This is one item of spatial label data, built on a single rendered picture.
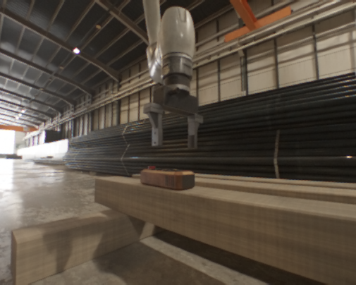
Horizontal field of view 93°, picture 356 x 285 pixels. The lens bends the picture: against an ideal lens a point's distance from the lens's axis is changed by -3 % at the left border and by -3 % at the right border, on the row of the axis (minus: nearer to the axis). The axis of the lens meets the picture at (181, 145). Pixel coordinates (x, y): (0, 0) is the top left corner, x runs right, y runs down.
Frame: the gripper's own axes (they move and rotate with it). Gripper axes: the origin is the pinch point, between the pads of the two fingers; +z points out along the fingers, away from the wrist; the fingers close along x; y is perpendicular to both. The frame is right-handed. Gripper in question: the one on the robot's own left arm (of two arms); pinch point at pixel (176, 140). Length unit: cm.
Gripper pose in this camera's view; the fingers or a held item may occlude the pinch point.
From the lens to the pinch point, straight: 49.3
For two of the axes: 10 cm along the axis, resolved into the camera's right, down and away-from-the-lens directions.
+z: 0.0, 10.0, -0.7
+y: 7.0, -0.5, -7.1
